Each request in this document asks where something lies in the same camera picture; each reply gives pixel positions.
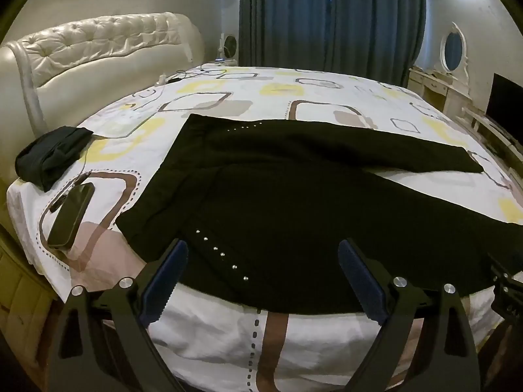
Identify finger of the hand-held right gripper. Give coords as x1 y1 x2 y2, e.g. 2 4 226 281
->
488 253 523 328

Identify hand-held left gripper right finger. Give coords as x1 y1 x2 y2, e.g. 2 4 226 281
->
337 238 481 392

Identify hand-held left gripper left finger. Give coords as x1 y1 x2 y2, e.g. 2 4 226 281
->
39 239 189 392

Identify black pants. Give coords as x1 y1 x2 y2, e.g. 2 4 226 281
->
115 113 523 313

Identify black smartphone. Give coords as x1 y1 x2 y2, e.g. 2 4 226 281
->
47 182 95 250

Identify cream television cabinet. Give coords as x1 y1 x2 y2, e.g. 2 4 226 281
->
462 106 523 160

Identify folded dark cloth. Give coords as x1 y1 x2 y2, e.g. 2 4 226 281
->
15 126 94 192

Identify black television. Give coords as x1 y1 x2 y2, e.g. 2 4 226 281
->
488 73 523 135

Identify round bed with patterned sheet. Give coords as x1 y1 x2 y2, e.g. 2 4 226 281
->
6 64 523 392

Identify cream dressing table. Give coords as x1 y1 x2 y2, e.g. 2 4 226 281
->
409 67 483 121

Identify cream tufted headboard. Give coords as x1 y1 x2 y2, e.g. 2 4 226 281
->
0 12 205 150

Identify white standing fan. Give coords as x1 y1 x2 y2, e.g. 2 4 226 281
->
216 33 238 66

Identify oval white-framed mirror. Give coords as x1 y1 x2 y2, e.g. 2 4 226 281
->
439 22 470 78

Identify blue curtain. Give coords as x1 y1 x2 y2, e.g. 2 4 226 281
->
239 0 428 86

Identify black cable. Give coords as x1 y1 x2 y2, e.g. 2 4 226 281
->
167 67 227 83

